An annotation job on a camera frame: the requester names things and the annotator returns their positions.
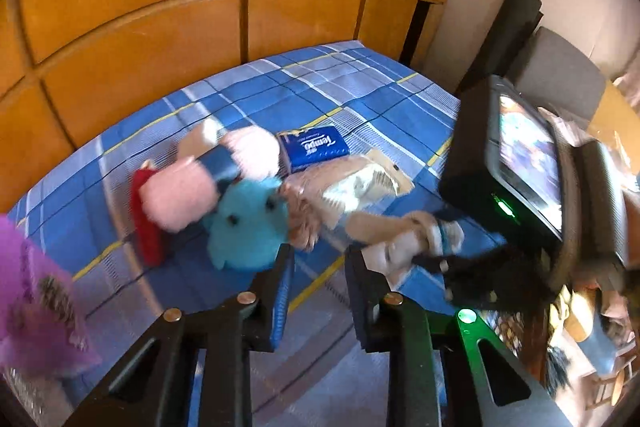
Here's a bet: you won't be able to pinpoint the red cloth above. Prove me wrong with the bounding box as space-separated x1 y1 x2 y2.
129 159 167 268

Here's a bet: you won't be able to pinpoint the blue tempo tissue pack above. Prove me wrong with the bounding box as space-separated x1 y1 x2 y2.
278 126 350 172

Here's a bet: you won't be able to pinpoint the white fuzzy socks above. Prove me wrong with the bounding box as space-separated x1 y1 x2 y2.
345 210 464 289

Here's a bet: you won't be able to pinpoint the beige socks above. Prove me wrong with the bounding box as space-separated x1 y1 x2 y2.
279 148 413 251

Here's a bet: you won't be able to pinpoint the grey chair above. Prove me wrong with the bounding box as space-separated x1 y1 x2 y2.
506 27 606 130

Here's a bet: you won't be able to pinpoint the blue plush toy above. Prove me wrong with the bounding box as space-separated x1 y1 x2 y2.
201 178 288 272

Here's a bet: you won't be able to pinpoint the blue plaid tablecloth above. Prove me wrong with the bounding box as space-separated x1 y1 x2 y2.
6 41 457 426

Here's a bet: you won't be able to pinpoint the pink plush toy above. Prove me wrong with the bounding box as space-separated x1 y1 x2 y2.
141 117 280 233

